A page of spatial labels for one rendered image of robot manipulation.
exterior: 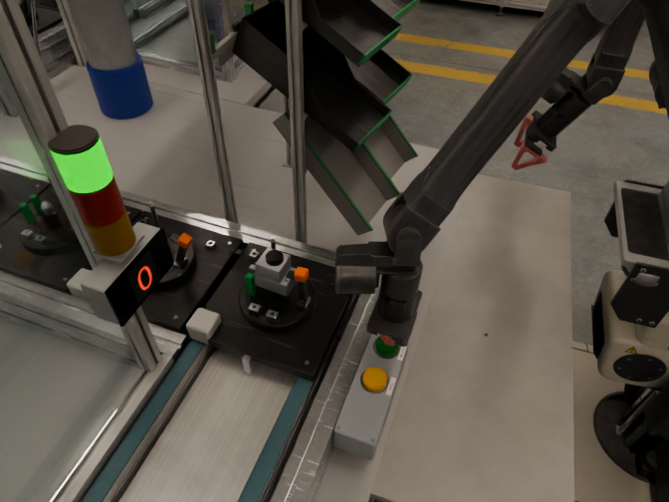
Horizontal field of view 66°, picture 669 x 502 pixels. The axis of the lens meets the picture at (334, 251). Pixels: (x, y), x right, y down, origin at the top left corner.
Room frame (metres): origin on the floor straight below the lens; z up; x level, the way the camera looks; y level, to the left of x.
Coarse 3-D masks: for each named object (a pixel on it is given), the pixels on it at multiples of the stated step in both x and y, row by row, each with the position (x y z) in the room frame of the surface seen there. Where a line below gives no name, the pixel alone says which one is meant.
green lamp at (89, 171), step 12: (96, 144) 0.45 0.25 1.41; (60, 156) 0.42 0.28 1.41; (72, 156) 0.42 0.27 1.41; (84, 156) 0.43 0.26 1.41; (96, 156) 0.44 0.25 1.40; (60, 168) 0.43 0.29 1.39; (72, 168) 0.42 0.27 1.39; (84, 168) 0.43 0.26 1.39; (96, 168) 0.43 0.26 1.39; (108, 168) 0.45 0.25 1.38; (72, 180) 0.42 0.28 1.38; (84, 180) 0.42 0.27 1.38; (96, 180) 0.43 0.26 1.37; (108, 180) 0.44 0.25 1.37; (84, 192) 0.42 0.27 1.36
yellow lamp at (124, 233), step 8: (112, 224) 0.43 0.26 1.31; (120, 224) 0.44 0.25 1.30; (128, 224) 0.45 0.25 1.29; (88, 232) 0.43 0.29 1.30; (96, 232) 0.42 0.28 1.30; (104, 232) 0.42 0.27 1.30; (112, 232) 0.43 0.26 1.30; (120, 232) 0.43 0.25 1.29; (128, 232) 0.44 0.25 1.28; (96, 240) 0.42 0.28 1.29; (104, 240) 0.42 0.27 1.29; (112, 240) 0.43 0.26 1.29; (120, 240) 0.43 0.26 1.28; (128, 240) 0.44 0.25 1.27; (96, 248) 0.43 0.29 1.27; (104, 248) 0.42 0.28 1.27; (112, 248) 0.43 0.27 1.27; (120, 248) 0.43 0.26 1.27; (128, 248) 0.44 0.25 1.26
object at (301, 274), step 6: (300, 270) 0.57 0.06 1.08; (306, 270) 0.57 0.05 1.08; (288, 276) 0.57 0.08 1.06; (294, 276) 0.57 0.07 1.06; (300, 276) 0.56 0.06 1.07; (306, 276) 0.57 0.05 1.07; (300, 282) 0.57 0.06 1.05; (306, 282) 0.57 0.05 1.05; (300, 288) 0.57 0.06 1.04; (306, 288) 0.57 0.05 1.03; (300, 294) 0.57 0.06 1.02; (306, 294) 0.57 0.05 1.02; (300, 300) 0.57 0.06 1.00; (306, 300) 0.57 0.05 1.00
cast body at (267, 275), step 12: (264, 252) 0.60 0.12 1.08; (276, 252) 0.60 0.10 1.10; (264, 264) 0.58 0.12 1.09; (276, 264) 0.57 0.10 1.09; (288, 264) 0.59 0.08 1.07; (264, 276) 0.57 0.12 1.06; (276, 276) 0.56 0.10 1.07; (264, 288) 0.57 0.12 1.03; (276, 288) 0.56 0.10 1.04; (288, 288) 0.56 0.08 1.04
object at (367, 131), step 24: (240, 24) 0.87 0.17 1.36; (264, 24) 0.94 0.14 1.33; (240, 48) 0.87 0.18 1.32; (264, 48) 0.85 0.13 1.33; (312, 48) 0.95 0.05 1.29; (264, 72) 0.85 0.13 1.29; (312, 72) 0.91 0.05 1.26; (336, 72) 0.92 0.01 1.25; (288, 96) 0.82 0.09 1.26; (312, 96) 0.80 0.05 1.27; (336, 96) 0.87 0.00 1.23; (360, 96) 0.90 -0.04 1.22; (336, 120) 0.81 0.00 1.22; (360, 120) 0.84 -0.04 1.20; (384, 120) 0.84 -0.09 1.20; (360, 144) 0.77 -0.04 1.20
